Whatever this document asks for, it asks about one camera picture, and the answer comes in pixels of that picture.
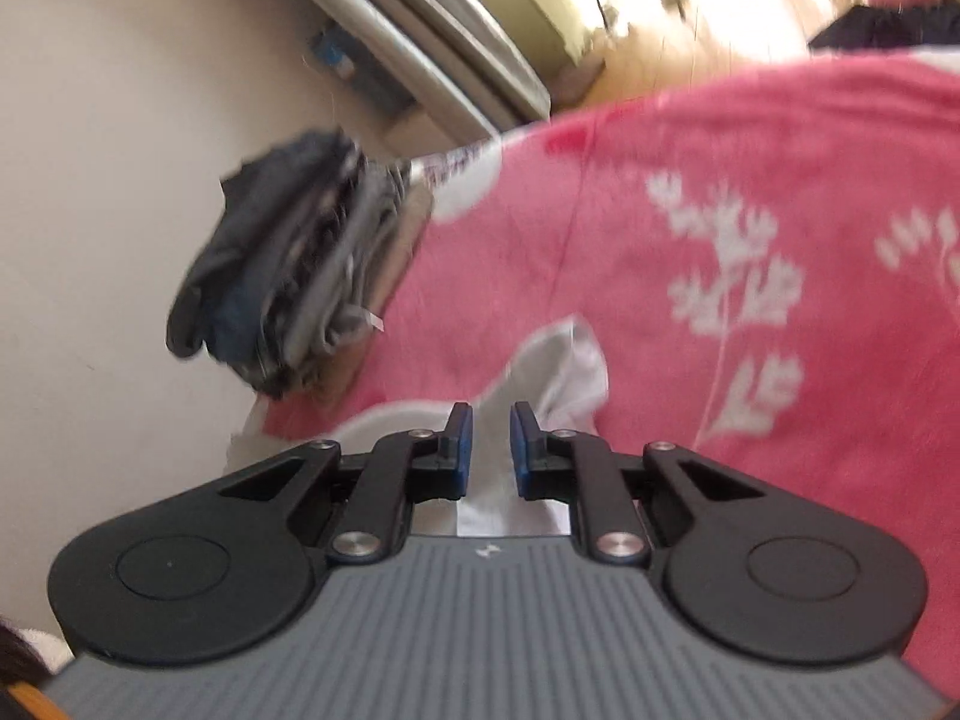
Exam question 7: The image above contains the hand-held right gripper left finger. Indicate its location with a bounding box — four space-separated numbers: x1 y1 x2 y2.
217 403 475 563

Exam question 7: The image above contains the beige curtain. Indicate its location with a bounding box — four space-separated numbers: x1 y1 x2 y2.
240 0 552 143

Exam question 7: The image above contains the red floral blanket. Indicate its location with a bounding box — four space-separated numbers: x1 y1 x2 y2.
225 51 960 698

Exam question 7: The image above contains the black cloth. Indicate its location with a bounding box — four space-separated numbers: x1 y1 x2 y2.
810 4 960 53

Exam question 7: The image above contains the white shirt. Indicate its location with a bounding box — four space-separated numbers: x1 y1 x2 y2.
450 319 610 539

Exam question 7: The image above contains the stack of folded clothes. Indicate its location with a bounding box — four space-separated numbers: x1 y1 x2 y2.
165 127 436 402

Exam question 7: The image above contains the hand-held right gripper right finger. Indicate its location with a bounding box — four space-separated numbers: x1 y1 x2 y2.
510 403 767 565

